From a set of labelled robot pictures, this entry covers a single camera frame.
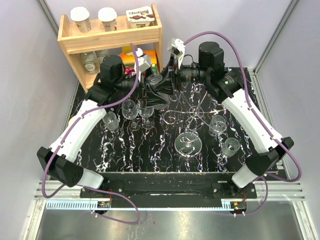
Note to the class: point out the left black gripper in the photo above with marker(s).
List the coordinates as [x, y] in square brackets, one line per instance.
[149, 98]

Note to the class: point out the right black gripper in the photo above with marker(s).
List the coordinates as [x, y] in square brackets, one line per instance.
[174, 71]

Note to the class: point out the ribbed goblet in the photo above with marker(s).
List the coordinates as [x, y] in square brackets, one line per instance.
[111, 121]
[230, 147]
[158, 89]
[217, 125]

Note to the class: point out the chrome wine glass rack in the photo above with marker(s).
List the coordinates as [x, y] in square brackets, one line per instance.
[186, 111]

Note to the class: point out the round yellow wooden coaster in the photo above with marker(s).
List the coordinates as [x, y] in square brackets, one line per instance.
[70, 121]

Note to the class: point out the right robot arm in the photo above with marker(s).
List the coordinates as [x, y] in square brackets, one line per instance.
[227, 88]

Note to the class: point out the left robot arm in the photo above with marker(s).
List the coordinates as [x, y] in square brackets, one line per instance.
[111, 87]

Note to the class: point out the clear stemmed wine glass right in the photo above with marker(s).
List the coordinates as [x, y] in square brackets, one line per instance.
[146, 113]

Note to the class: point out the clear stemmed wine glass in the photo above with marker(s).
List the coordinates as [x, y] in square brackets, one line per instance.
[130, 112]
[146, 113]

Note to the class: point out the clear stemmed wine glass left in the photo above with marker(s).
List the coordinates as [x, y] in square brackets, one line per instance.
[130, 112]

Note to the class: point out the green Scrub Daddy box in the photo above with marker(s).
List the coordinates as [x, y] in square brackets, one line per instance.
[154, 62]

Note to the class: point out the pink sponge box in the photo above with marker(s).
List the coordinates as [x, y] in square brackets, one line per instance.
[128, 60]

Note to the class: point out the right clear glass bottle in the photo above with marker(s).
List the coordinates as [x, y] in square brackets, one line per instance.
[101, 54]

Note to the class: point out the clear glass bottle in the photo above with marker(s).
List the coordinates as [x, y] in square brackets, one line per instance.
[90, 62]
[101, 54]

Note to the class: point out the left clear glass bottle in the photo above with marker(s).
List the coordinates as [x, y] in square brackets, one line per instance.
[90, 62]

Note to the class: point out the Chobani yogurt tub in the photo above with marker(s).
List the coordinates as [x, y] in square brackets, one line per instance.
[140, 17]

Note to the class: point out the wooden two-tier shelf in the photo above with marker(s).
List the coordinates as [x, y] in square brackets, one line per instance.
[73, 42]

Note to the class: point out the right white lidded cup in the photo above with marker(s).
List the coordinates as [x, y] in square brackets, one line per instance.
[108, 16]

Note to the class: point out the white lidded cup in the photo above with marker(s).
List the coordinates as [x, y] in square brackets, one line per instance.
[108, 16]
[80, 15]

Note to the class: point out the left white lidded cup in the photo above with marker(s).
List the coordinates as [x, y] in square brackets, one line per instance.
[80, 15]

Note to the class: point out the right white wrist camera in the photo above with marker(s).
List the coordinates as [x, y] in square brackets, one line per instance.
[177, 47]

